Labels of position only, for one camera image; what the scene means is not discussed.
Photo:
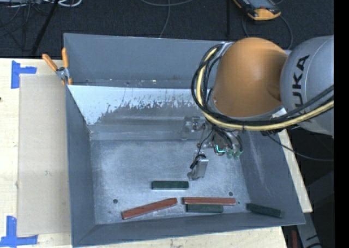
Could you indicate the grey metal bin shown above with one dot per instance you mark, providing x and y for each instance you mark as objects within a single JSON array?
[{"x": 141, "y": 159}]

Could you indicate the pale flat board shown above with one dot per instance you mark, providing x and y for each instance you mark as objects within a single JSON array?
[{"x": 41, "y": 146}]

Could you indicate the dark green flat block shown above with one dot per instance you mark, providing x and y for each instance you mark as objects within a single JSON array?
[
  {"x": 170, "y": 185},
  {"x": 265, "y": 210},
  {"x": 204, "y": 208}
]

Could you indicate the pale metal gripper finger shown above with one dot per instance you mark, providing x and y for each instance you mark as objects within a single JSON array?
[
  {"x": 192, "y": 128},
  {"x": 200, "y": 166}
]

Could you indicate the red-brown flat block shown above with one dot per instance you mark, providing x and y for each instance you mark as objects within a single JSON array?
[
  {"x": 149, "y": 208},
  {"x": 209, "y": 201}
]

